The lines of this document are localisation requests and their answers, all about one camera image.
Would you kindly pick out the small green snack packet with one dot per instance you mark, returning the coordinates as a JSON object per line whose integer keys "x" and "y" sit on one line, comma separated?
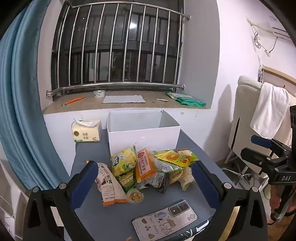
{"x": 126, "y": 180}

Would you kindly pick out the phone with cartoon case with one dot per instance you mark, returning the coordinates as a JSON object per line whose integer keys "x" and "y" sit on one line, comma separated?
{"x": 164, "y": 220}

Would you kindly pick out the white towel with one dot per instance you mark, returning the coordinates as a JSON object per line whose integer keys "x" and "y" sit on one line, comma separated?
{"x": 270, "y": 109}

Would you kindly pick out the white cardboard box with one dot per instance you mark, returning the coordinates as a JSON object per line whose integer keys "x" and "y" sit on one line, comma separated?
{"x": 143, "y": 139}

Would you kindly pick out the black snack packet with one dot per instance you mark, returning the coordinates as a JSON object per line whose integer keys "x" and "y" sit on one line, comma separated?
{"x": 159, "y": 183}

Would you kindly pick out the clear tape roll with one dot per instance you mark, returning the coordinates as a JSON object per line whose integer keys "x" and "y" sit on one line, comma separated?
{"x": 99, "y": 93}

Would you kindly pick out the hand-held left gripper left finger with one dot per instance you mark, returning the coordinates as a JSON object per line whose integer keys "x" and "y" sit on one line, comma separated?
{"x": 84, "y": 183}

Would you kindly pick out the brown white snack packet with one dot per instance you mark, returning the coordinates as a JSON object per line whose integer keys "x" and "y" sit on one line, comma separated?
{"x": 107, "y": 183}

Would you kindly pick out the thin wooden stick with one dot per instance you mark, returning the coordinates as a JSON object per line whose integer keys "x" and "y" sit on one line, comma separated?
{"x": 161, "y": 99}

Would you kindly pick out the steel window grille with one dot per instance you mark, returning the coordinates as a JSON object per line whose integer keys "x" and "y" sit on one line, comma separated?
{"x": 115, "y": 85}

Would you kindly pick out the person's right hand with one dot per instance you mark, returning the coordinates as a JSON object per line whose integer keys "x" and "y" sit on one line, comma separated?
{"x": 274, "y": 197}

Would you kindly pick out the white green packet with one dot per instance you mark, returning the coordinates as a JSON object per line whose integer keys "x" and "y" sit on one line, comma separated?
{"x": 182, "y": 95}

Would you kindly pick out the green plastic packet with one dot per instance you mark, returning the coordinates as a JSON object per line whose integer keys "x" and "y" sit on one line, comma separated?
{"x": 194, "y": 103}

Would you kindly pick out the white air conditioner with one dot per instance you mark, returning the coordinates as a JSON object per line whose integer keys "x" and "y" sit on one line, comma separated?
{"x": 281, "y": 29}

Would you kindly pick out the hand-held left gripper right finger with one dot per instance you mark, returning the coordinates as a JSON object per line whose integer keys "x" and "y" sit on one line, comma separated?
{"x": 205, "y": 185}

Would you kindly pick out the orange beaded stick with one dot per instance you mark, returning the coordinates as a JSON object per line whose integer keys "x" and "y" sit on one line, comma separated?
{"x": 74, "y": 100}

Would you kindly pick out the yellow pancake print packet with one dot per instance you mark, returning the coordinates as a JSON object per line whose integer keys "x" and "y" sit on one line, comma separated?
{"x": 175, "y": 157}

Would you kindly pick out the white office chair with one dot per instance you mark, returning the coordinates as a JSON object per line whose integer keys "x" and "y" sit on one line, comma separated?
{"x": 245, "y": 129}

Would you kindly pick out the orange snack packet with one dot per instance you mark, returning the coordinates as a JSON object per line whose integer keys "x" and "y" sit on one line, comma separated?
{"x": 144, "y": 166}

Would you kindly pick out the yellow tissue pack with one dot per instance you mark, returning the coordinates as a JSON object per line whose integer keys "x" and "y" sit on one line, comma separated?
{"x": 86, "y": 133}

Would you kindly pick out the small jelly cup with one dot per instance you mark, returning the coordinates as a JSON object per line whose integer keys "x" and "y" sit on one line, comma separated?
{"x": 134, "y": 197}

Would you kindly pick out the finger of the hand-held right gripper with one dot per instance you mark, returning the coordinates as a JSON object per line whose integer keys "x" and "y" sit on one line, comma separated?
{"x": 254, "y": 156}
{"x": 261, "y": 141}

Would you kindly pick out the clear round cracker packet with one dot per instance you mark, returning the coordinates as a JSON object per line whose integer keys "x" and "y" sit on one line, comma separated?
{"x": 187, "y": 179}
{"x": 175, "y": 176}

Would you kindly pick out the blue curtain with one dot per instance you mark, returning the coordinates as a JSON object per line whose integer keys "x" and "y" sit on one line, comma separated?
{"x": 23, "y": 92}

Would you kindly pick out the yellow green chip packet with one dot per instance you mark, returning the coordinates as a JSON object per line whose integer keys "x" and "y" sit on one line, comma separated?
{"x": 123, "y": 160}

